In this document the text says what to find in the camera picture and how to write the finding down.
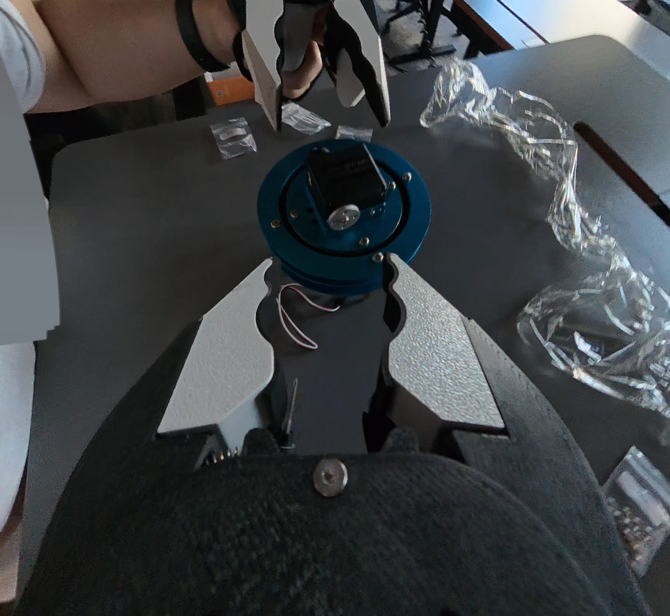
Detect clear plastic wrap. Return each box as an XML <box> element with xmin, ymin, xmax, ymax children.
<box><xmin>419</xmin><ymin>59</ymin><xmax>670</xmax><ymax>413</ymax></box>

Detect thin metal tool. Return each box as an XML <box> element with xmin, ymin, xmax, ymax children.
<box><xmin>282</xmin><ymin>378</ymin><xmax>300</xmax><ymax>452</ymax></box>

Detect orange box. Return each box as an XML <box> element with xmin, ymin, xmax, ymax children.
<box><xmin>207</xmin><ymin>76</ymin><xmax>257</xmax><ymax>106</ymax></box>

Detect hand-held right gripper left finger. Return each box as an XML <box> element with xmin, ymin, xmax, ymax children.
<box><xmin>156</xmin><ymin>257</ymin><xmax>288</xmax><ymax>449</ymax></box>

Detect white desk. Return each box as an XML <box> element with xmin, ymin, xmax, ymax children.
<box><xmin>436</xmin><ymin>0</ymin><xmax>670</xmax><ymax>52</ymax></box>

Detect dark grey desk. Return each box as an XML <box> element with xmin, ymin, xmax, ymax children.
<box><xmin>23</xmin><ymin>34</ymin><xmax>670</xmax><ymax>580</ymax></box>

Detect black wristband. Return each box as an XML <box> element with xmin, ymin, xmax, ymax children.
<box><xmin>175</xmin><ymin>0</ymin><xmax>231</xmax><ymax>73</ymax></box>

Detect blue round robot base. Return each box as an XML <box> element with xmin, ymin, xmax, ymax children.
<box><xmin>256</xmin><ymin>140</ymin><xmax>432</xmax><ymax>295</ymax></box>

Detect red and white wires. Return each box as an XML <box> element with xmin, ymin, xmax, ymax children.
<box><xmin>276</xmin><ymin>284</ymin><xmax>346</xmax><ymax>350</ymax></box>

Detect person's left hand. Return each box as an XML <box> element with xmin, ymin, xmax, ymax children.
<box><xmin>212</xmin><ymin>0</ymin><xmax>325</xmax><ymax>101</ymax></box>

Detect black servo motor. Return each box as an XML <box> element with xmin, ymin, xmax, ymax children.
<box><xmin>305</xmin><ymin>144</ymin><xmax>397</xmax><ymax>234</ymax></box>

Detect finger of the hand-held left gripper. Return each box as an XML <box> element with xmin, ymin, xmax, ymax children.
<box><xmin>317</xmin><ymin>0</ymin><xmax>392</xmax><ymax>128</ymax></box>
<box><xmin>241</xmin><ymin>0</ymin><xmax>288</xmax><ymax>134</ymax></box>

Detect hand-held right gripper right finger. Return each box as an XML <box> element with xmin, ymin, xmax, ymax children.
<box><xmin>365</xmin><ymin>253</ymin><xmax>507</xmax><ymax>446</ymax></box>

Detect person's left forearm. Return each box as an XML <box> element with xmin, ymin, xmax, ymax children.
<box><xmin>23</xmin><ymin>0</ymin><xmax>231</xmax><ymax>114</ymax></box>

